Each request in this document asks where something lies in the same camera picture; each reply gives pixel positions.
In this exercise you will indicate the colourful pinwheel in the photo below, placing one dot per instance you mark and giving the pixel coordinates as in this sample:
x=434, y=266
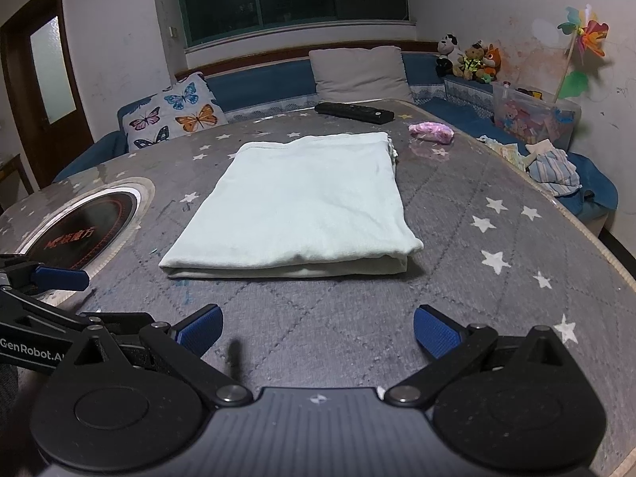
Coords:
x=589, y=35

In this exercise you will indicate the pale green garment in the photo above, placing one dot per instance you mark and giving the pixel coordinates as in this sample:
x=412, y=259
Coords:
x=298, y=198

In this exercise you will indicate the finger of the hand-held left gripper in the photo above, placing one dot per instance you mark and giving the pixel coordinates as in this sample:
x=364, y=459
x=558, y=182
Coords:
x=39, y=312
x=62, y=278

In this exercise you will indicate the orange fox plush toy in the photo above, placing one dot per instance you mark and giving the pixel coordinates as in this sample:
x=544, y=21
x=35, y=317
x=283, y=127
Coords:
x=492, y=62

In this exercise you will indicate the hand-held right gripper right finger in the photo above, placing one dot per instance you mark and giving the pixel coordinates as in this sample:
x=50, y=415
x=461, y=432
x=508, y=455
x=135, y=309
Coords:
x=437, y=330

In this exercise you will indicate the butterfly print pillow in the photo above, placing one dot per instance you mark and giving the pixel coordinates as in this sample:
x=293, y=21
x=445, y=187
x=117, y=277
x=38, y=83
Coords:
x=174, y=114

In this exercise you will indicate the pale patterned cloth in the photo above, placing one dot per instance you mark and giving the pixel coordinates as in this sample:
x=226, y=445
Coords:
x=507, y=151

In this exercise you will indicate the blue striped cloth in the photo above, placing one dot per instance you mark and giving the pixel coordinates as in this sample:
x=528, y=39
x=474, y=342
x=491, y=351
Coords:
x=554, y=171

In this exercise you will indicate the plain grey pillow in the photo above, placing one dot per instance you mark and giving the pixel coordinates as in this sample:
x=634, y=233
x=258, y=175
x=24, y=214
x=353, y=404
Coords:
x=360, y=74

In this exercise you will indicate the clear plastic toy box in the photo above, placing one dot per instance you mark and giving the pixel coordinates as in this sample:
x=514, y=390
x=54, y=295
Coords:
x=526, y=119

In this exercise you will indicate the wooden door with frosted glass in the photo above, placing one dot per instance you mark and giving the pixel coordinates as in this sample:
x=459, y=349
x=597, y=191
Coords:
x=30, y=109

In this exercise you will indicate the black remote control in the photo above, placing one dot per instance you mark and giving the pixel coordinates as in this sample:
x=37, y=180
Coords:
x=355, y=112

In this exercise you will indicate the panda plush toy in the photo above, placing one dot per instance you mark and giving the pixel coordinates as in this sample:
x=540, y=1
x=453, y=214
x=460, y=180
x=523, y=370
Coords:
x=447, y=52

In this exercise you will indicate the blue sofa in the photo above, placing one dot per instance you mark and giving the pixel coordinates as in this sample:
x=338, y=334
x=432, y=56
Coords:
x=258, y=84

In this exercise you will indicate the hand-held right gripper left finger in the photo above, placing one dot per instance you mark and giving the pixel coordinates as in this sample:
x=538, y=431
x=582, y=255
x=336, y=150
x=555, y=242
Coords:
x=198, y=330

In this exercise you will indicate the brown plush with yellow vest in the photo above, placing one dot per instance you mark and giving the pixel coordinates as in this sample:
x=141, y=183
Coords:
x=472, y=62

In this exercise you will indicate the round built-in induction cooker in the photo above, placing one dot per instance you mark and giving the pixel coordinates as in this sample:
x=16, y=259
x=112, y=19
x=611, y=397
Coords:
x=79, y=228

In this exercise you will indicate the small pink crumpled cloth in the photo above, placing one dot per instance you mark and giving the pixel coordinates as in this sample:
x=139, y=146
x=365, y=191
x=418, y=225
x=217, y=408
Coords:
x=431, y=131

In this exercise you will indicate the small beige cloth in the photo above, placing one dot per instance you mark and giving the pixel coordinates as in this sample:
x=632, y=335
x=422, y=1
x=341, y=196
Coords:
x=541, y=148

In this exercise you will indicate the grey star-patterned tablecloth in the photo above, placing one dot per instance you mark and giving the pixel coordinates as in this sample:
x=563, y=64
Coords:
x=348, y=308

